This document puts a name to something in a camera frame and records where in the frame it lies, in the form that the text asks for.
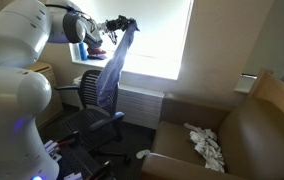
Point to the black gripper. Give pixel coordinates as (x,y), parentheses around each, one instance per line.
(114,24)

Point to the blue t-shirt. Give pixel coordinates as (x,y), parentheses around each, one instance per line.
(113,70)

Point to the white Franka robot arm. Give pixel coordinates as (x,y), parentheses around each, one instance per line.
(15,83)

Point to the black office chair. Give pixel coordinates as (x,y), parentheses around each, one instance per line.
(92,120)

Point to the red shoe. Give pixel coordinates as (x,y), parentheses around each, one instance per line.
(97,53)

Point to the blue cylindrical bottle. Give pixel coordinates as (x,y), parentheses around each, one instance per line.
(83,51)

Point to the light wooden dresser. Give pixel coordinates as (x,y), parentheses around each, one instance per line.
(50,100)

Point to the small white cloth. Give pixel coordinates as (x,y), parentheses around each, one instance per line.
(142,153)

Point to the white connector block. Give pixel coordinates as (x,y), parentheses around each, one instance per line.
(52,150)

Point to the large crumpled white cloth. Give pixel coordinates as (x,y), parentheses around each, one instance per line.
(208,148)

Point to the brown leather armchair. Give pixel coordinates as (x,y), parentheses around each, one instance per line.
(248,140)

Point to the white wall radiator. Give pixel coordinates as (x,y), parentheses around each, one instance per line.
(142,106)

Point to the chrome wall fixture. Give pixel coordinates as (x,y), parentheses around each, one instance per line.
(248,75)

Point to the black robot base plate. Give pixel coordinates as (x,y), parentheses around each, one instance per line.
(78,160)

